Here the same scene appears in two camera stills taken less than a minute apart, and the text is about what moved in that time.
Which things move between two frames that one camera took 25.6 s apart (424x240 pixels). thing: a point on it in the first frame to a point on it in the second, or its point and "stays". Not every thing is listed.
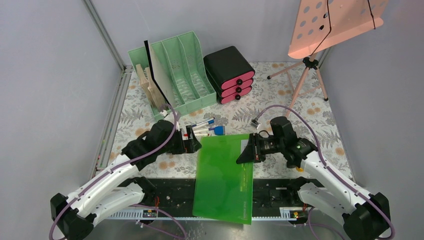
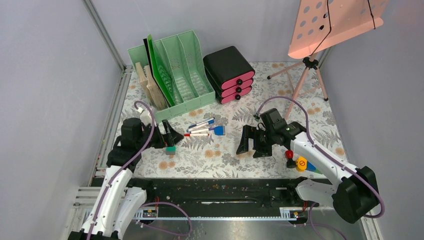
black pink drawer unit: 229,73 stays
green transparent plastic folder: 223,188 to 161,72
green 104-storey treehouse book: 144,83 stays
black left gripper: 181,149 to 171,138
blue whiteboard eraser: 219,130 stays
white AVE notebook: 157,75 stays
